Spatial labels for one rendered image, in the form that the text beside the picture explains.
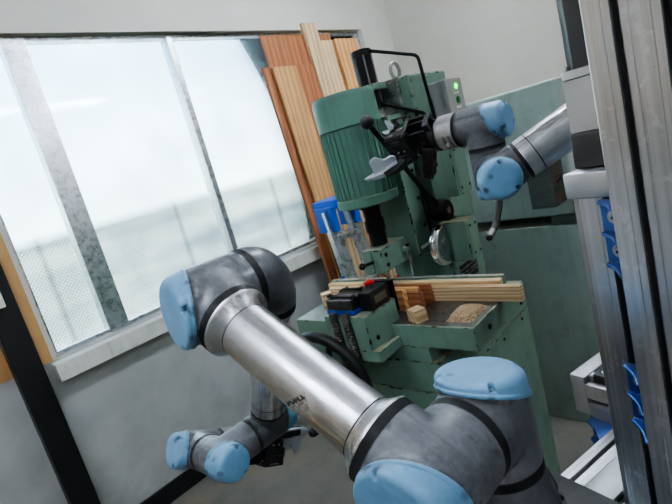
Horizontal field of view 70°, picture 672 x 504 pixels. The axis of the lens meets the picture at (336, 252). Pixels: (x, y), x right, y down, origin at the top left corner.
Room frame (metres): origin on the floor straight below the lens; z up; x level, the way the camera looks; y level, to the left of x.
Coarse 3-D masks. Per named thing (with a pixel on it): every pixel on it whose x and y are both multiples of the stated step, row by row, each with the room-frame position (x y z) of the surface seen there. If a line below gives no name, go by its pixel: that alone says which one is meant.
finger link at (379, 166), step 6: (390, 156) 1.13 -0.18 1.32; (372, 162) 1.14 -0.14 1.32; (378, 162) 1.14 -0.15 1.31; (384, 162) 1.14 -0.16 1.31; (390, 162) 1.14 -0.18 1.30; (396, 162) 1.14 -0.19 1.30; (372, 168) 1.15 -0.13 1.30; (378, 168) 1.15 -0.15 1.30; (384, 168) 1.15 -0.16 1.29; (372, 174) 1.17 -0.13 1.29; (378, 174) 1.15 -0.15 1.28; (384, 174) 1.15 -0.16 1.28; (366, 180) 1.18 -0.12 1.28
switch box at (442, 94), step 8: (448, 80) 1.47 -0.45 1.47; (456, 80) 1.50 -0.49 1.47; (432, 88) 1.49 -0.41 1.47; (440, 88) 1.47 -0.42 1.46; (448, 88) 1.46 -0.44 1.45; (432, 96) 1.49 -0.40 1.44; (440, 96) 1.47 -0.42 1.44; (448, 96) 1.46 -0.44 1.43; (440, 104) 1.48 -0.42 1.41; (448, 104) 1.46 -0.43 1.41; (456, 104) 1.48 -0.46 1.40; (464, 104) 1.52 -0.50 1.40; (440, 112) 1.48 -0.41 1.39; (448, 112) 1.46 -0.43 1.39
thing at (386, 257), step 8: (392, 240) 1.40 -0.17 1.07; (400, 240) 1.39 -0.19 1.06; (368, 248) 1.38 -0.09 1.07; (376, 248) 1.35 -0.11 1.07; (384, 248) 1.34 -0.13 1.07; (392, 248) 1.36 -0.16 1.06; (400, 248) 1.39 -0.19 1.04; (368, 256) 1.35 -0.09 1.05; (376, 256) 1.33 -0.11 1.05; (384, 256) 1.33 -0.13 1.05; (392, 256) 1.35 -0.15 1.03; (400, 256) 1.38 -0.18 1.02; (376, 264) 1.34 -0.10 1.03; (384, 264) 1.32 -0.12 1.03; (392, 264) 1.35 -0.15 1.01; (368, 272) 1.36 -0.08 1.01; (376, 272) 1.34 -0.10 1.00; (384, 272) 1.32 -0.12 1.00
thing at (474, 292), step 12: (336, 288) 1.53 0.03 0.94; (432, 288) 1.27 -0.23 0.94; (444, 288) 1.24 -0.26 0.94; (456, 288) 1.22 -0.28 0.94; (468, 288) 1.19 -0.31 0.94; (480, 288) 1.17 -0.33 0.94; (492, 288) 1.15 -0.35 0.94; (504, 288) 1.13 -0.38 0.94; (516, 288) 1.11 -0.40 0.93; (444, 300) 1.25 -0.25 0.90; (456, 300) 1.22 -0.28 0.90; (468, 300) 1.20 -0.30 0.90; (480, 300) 1.18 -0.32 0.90; (492, 300) 1.15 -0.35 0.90; (504, 300) 1.13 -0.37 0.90; (516, 300) 1.11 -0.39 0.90
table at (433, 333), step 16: (432, 304) 1.25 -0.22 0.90; (448, 304) 1.22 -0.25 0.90; (496, 304) 1.13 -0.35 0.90; (304, 320) 1.42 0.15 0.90; (320, 320) 1.37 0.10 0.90; (400, 320) 1.20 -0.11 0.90; (432, 320) 1.14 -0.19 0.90; (480, 320) 1.06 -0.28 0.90; (496, 320) 1.11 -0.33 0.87; (400, 336) 1.17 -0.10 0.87; (416, 336) 1.14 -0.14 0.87; (432, 336) 1.11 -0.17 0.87; (448, 336) 1.08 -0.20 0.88; (464, 336) 1.05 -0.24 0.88; (480, 336) 1.04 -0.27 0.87; (368, 352) 1.13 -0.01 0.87; (384, 352) 1.12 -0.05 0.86
